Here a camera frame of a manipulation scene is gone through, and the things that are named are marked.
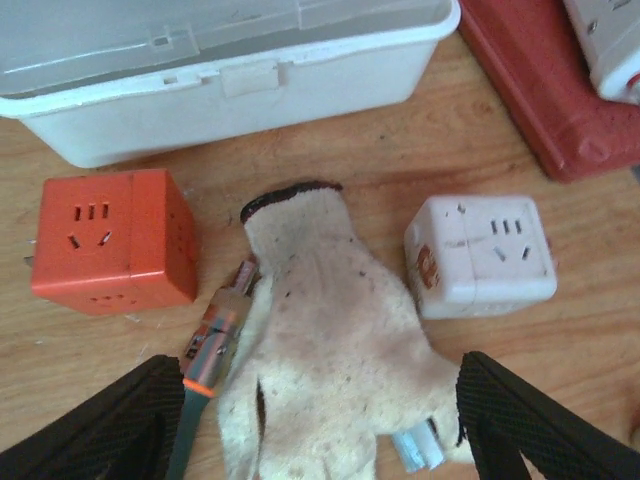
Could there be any white plastic storage box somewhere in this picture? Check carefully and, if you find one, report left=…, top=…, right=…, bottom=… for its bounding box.
left=1, top=1, right=461, bottom=168

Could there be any white power supply unit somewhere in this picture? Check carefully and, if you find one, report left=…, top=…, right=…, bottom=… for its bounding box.
left=564, top=0, right=639, bottom=105

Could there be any red tray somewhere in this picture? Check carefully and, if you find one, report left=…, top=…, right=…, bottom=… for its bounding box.
left=459, top=1, right=639, bottom=183

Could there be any white cotton work glove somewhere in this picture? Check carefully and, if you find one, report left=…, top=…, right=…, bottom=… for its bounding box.
left=217, top=181, right=473, bottom=479

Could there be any orange cube power socket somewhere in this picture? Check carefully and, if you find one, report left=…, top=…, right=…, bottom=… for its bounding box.
left=31, top=169, right=198, bottom=315

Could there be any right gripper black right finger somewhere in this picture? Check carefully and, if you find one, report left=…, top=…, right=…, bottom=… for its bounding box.
left=457, top=351, right=635, bottom=479

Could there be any white cube power socket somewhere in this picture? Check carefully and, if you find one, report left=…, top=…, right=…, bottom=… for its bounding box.
left=404, top=195, right=557, bottom=320

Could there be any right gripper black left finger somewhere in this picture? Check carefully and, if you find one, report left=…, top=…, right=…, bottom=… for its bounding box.
left=1, top=355, right=184, bottom=479

